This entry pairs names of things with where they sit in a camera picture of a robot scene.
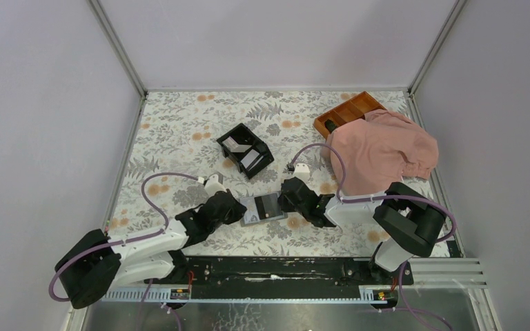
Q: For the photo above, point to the white slotted cable duct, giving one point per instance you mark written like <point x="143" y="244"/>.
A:
<point x="255" y="294"/>

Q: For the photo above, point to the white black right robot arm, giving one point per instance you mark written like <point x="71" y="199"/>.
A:
<point x="412" y="222"/>

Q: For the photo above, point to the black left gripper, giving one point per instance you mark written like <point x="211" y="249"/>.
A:
<point x="238" y="211"/>

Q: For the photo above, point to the pink cloth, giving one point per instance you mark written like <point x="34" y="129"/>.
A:
<point x="378" y="150"/>

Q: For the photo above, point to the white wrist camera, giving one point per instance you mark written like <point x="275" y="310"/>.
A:
<point x="212" y="184"/>
<point x="299" y="170"/>

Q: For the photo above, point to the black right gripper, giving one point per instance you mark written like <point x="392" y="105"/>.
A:
<point x="286" y="207"/>

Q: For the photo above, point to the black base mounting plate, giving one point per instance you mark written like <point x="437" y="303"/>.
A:
<point x="284" y="271"/>

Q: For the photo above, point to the orange compartment tray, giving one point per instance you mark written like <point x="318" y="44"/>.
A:
<point x="350" y="110"/>

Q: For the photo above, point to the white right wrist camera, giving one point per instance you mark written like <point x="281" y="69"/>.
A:
<point x="299" y="170"/>

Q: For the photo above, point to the floral table mat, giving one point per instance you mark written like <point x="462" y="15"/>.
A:
<point x="176" y="141"/>

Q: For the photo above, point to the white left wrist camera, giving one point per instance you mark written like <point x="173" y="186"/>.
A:
<point x="212" y="184"/>

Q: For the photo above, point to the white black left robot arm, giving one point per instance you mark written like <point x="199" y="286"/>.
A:
<point x="99" y="263"/>

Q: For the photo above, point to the dark grey credit card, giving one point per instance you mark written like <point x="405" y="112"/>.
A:
<point x="268" y="207"/>

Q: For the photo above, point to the stack of cards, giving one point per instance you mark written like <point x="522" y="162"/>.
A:
<point x="244" y="154"/>

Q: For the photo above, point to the black card holder box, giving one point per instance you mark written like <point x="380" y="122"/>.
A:
<point x="243" y="135"/>

